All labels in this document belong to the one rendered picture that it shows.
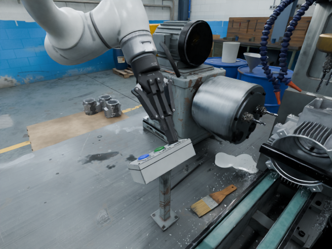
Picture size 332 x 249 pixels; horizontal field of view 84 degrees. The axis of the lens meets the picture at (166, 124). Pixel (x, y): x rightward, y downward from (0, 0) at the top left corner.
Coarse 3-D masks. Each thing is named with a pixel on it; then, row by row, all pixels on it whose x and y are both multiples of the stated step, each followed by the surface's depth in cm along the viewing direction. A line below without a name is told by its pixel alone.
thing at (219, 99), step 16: (208, 80) 76; (224, 80) 72; (240, 80) 72; (208, 96) 70; (224, 96) 66; (240, 96) 63; (256, 96) 68; (192, 112) 79; (208, 112) 70; (224, 112) 65; (240, 112) 64; (256, 112) 72; (208, 128) 74; (224, 128) 66; (240, 128) 69
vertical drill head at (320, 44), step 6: (324, 36) 46; (330, 36) 45; (318, 42) 48; (324, 42) 46; (330, 42) 44; (318, 48) 49; (324, 48) 46; (330, 48) 44; (330, 54) 46; (330, 60) 47; (324, 66) 48; (330, 66) 47; (324, 72) 49; (324, 78) 50; (330, 78) 56; (318, 90) 51
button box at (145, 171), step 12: (180, 144) 49; (156, 156) 44; (168, 156) 46; (180, 156) 48; (192, 156) 50; (132, 168) 45; (144, 168) 42; (156, 168) 44; (168, 168) 45; (144, 180) 42
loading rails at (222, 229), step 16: (256, 192) 55; (272, 192) 64; (288, 192) 66; (304, 192) 55; (240, 208) 50; (256, 208) 57; (288, 208) 50; (304, 208) 49; (320, 208) 61; (224, 224) 46; (240, 224) 50; (256, 224) 55; (272, 224) 54; (288, 224) 46; (208, 240) 43; (224, 240) 45; (272, 240) 43; (288, 240) 42; (304, 240) 52
